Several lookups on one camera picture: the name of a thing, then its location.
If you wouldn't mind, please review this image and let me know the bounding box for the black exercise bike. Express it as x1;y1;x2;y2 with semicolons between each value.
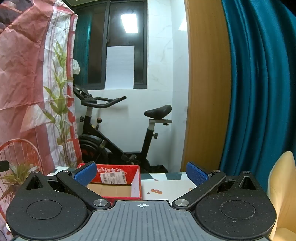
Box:
73;85;173;173

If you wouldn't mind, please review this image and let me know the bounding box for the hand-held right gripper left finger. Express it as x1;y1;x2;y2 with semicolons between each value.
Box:
24;162;111;211

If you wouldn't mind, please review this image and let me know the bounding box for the red cardboard box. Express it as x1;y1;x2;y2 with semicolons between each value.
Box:
77;163;142;201

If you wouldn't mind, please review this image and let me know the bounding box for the dark framed window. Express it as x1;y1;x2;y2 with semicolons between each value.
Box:
69;0;148;90

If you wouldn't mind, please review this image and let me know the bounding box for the white paper sheet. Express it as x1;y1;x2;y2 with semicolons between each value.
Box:
105;46;135;90

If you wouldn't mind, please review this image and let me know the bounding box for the pink printed backdrop cloth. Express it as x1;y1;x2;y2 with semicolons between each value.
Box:
0;0;82;232

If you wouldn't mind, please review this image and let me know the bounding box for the wooden door panel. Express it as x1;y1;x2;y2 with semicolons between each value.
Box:
180;0;232;173

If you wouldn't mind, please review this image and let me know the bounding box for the white printed tablecloth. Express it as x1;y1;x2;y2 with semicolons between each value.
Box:
45;166;197;202

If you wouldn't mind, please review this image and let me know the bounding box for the yellow chair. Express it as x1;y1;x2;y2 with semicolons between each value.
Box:
266;151;296;241

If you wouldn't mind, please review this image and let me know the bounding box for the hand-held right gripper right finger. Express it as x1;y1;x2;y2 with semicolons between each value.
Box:
172;162;266;210

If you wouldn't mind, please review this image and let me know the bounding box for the teal curtain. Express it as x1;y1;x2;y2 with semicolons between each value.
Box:
73;15;91;86
218;0;296;193

